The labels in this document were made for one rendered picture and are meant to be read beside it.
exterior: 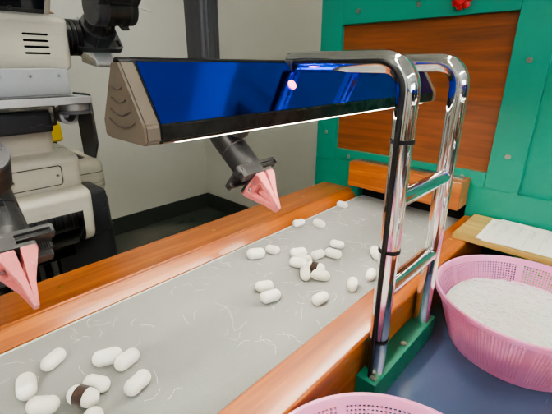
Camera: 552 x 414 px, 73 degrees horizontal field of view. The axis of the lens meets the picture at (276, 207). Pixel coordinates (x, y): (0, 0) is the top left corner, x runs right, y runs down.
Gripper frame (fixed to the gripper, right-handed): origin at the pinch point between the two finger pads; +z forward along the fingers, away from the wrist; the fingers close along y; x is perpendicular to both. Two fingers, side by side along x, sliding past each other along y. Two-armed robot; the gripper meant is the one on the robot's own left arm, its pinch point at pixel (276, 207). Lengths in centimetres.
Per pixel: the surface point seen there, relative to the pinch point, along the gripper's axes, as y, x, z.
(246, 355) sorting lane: -23.0, -1.8, 18.7
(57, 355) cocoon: -40.6, 7.3, 4.8
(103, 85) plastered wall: 57, 117, -160
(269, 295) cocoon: -12.6, 0.6, 13.4
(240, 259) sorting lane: -5.5, 11.7, 3.3
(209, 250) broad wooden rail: -9.0, 13.7, -1.8
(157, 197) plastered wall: 82, 179, -108
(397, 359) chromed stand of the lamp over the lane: -7.0, -8.9, 31.6
